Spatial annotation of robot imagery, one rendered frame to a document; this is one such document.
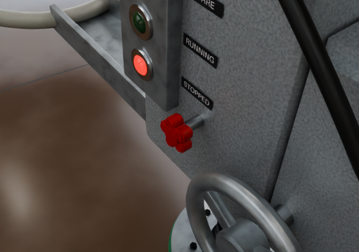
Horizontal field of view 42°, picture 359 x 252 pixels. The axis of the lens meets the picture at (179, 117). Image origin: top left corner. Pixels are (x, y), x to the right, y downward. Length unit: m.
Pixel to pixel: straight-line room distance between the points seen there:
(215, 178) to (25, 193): 1.66
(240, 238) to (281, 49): 0.16
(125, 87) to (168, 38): 0.29
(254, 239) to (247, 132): 0.09
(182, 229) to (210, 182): 0.42
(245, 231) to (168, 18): 0.20
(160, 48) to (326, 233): 0.22
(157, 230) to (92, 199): 0.30
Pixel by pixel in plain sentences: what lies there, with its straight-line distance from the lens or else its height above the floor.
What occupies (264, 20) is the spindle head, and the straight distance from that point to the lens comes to 0.35.
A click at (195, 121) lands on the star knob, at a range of 0.46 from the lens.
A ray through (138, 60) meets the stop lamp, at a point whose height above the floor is 1.28.
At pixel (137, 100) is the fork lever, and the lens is 0.69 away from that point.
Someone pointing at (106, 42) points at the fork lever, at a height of 1.08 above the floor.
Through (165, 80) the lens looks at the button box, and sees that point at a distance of 0.46.
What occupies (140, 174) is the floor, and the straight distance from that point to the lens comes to 2.00.
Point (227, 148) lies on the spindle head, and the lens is 0.45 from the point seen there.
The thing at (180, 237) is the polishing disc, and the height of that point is 0.88.
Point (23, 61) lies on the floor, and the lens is 2.65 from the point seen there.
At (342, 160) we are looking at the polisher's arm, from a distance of 0.37.
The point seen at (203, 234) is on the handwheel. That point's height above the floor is 1.16.
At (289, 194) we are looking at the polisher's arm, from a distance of 0.43.
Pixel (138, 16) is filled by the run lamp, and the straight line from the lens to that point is 0.44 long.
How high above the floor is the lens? 1.57
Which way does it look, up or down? 45 degrees down
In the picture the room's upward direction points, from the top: 3 degrees clockwise
